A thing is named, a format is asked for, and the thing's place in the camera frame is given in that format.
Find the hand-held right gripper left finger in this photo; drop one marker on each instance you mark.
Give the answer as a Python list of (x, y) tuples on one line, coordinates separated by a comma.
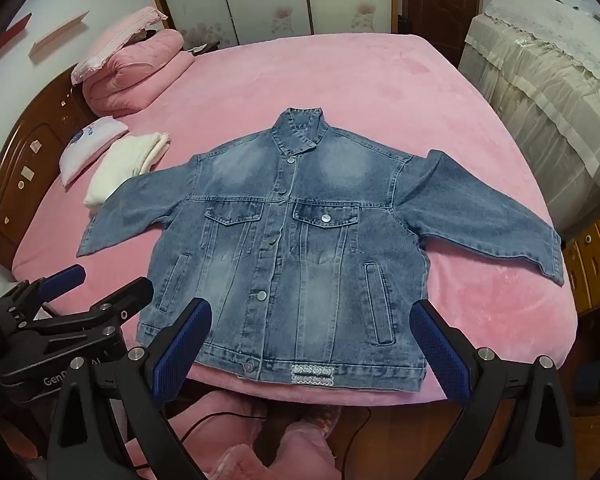
[(180, 352)]

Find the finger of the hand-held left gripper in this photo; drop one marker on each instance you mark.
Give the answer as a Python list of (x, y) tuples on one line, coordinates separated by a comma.
[(65, 276), (127, 294)]

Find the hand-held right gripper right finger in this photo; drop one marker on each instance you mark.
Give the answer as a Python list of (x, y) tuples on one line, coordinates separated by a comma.
[(440, 355)]

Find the blue denim jacket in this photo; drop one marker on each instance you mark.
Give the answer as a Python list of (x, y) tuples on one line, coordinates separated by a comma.
[(305, 200)]

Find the folded white cloth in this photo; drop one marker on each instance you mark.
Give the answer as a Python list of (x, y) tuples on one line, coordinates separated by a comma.
[(125, 160)]

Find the light pink folded garment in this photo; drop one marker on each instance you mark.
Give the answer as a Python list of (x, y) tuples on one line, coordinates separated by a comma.
[(92, 145)]

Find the dark wooden headboard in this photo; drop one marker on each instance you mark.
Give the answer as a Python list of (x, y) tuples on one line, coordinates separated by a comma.
[(35, 145)]

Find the dark blue round container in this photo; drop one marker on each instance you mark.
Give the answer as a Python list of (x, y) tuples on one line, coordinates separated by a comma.
[(592, 380)]

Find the person's pink fleece clothing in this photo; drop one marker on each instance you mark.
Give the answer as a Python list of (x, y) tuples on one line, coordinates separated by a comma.
[(300, 455)]

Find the wooden drawer cabinet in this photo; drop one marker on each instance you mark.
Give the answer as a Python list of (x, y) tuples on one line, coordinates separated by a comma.
[(595, 255)]

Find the folded pink quilt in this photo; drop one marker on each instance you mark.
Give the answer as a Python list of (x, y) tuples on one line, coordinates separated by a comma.
[(140, 75)]

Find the pink lace-trimmed pillow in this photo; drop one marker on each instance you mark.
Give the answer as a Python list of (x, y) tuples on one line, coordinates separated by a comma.
[(115, 35)]

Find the pink bed blanket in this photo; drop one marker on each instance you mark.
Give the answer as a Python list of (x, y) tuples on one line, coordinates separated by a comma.
[(330, 75)]

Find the floral-door wardrobe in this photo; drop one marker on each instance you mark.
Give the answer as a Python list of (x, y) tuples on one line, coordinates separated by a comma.
[(265, 0)]

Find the wooden wall strip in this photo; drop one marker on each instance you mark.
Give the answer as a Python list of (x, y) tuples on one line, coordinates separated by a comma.
[(60, 35)]

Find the red wall strip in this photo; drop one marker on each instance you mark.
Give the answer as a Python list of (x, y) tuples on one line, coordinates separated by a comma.
[(12, 32)]

